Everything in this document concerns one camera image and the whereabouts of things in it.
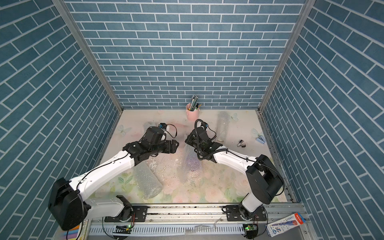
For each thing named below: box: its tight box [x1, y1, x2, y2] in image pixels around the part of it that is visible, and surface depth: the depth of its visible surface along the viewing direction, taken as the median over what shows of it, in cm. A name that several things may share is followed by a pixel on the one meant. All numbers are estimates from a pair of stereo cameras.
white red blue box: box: [266, 212, 307, 238], surface depth 72 cm
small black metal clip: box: [237, 139, 246, 148], surface depth 102 cm
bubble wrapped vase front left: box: [133, 161, 163, 200], surface depth 80 cm
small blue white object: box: [255, 136, 266, 145], surface depth 104 cm
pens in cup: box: [188, 94, 202, 112], surface depth 110 cm
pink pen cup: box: [186, 103, 200, 122], surface depth 113 cm
